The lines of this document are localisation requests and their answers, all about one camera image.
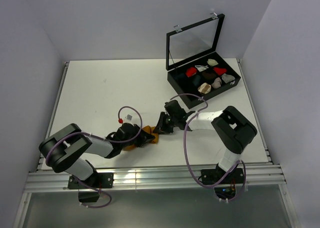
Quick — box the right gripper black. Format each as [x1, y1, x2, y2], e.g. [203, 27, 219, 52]
[153, 112, 178, 135]

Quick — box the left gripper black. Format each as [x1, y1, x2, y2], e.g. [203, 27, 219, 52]
[121, 124, 155, 148]

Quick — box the mustard yellow sock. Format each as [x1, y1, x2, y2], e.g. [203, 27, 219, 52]
[123, 126, 159, 151]

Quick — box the brown striped sock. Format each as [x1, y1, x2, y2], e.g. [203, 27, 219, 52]
[197, 82, 212, 94]

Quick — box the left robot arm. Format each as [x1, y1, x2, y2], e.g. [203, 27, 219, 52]
[38, 123, 159, 188]

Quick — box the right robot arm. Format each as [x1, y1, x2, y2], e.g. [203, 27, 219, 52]
[153, 100, 258, 183]

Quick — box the blue rolled sock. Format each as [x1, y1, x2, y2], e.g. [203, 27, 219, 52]
[192, 75, 202, 87]

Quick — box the red rolled sock left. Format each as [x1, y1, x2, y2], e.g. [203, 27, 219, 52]
[185, 67, 198, 77]

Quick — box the red rolled sock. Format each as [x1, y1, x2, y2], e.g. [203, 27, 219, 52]
[185, 67, 198, 77]
[213, 67, 227, 76]

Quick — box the black storage box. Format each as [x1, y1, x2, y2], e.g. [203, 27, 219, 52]
[167, 52, 241, 108]

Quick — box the dark brown rolled sock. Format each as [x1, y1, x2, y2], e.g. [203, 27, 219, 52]
[201, 71, 217, 80]

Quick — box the pink beige rolled sock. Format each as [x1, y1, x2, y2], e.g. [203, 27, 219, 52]
[211, 77, 222, 89]

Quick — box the white grey rolled sock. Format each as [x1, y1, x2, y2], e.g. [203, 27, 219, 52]
[195, 65, 209, 72]

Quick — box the red rolled sock right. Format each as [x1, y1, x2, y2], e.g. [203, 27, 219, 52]
[213, 67, 227, 76]

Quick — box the pale green rolled sock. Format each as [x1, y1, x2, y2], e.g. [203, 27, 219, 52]
[207, 59, 219, 66]

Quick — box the glass box lid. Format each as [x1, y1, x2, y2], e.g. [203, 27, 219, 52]
[165, 12, 225, 71]

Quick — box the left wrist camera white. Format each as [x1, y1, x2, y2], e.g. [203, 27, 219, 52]
[118, 114, 133, 124]

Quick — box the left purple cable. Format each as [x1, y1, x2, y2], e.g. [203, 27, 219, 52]
[44, 105, 144, 209]

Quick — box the purple cable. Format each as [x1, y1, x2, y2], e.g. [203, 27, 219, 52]
[44, 105, 144, 209]
[168, 93, 247, 203]

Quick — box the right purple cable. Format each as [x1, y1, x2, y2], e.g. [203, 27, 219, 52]
[168, 93, 247, 203]

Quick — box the aluminium front rail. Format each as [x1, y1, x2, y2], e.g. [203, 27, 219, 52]
[23, 163, 287, 193]

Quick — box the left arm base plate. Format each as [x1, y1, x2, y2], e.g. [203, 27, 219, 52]
[67, 172, 114, 190]

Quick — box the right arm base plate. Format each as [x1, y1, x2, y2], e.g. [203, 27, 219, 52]
[199, 167, 245, 185]

